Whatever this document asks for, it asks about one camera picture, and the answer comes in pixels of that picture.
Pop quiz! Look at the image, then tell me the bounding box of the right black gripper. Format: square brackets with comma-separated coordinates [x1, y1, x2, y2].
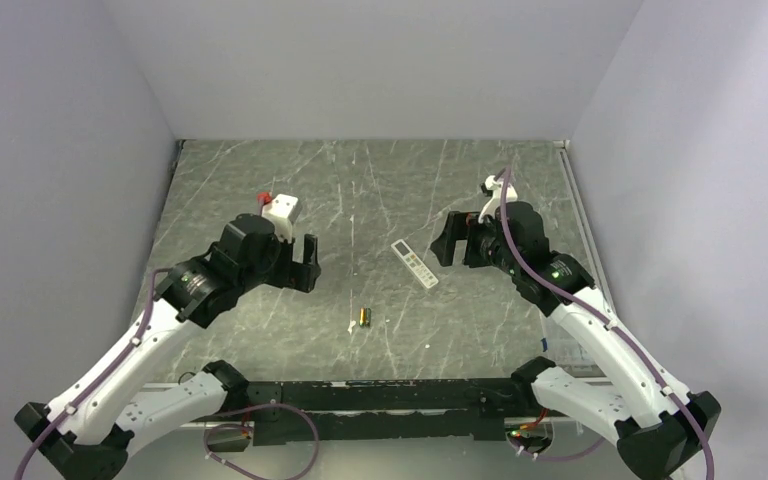
[431, 210, 520, 275]

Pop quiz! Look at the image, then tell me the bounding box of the white remote control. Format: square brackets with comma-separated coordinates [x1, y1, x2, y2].
[391, 239, 439, 289]

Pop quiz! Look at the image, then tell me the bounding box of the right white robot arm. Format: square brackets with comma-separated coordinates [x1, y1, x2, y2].
[430, 201, 722, 479]

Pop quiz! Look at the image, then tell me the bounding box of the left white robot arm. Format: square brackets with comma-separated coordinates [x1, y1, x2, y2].
[14, 213, 321, 479]

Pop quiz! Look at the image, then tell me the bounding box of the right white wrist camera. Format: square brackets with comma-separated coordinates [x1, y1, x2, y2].
[478, 173, 518, 224]

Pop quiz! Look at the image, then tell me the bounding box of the aluminium rail right edge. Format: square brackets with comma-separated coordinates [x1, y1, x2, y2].
[553, 140, 615, 313]

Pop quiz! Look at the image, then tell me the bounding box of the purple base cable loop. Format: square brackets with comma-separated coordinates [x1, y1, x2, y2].
[202, 402, 322, 480]

